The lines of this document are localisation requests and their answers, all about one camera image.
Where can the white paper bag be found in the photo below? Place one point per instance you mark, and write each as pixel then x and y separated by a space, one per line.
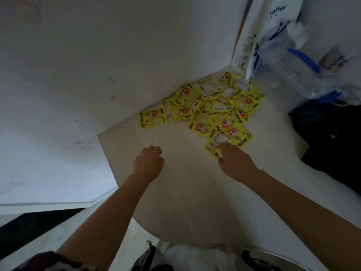
pixel 263 28

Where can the black bag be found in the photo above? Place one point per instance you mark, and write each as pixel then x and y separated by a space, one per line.
pixel 332 138

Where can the person's right thumb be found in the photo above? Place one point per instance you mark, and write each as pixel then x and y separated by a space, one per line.
pixel 221 162

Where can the single yellow packet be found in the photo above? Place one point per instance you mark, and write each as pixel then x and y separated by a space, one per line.
pixel 212 146

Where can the pile of yellow snack packets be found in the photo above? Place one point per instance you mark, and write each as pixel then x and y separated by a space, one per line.
pixel 214 105

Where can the person's right forearm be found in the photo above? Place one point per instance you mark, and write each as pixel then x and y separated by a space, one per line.
pixel 299 214

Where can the person's left fingers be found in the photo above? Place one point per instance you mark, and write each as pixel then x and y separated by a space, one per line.
pixel 153 151

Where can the white bag with cartoon print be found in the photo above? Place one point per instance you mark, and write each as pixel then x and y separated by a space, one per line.
pixel 338 62

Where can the person's left forearm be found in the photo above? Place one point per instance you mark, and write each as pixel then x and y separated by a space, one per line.
pixel 104 222

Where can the person's patterned clothing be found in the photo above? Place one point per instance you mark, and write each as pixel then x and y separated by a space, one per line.
pixel 48 262

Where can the white plastic bag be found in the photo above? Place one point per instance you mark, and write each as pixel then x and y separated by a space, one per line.
pixel 197 258

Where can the person's left hand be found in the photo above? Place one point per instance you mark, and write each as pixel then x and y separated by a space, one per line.
pixel 147 165

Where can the person's right hand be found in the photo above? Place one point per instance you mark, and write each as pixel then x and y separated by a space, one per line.
pixel 238 165

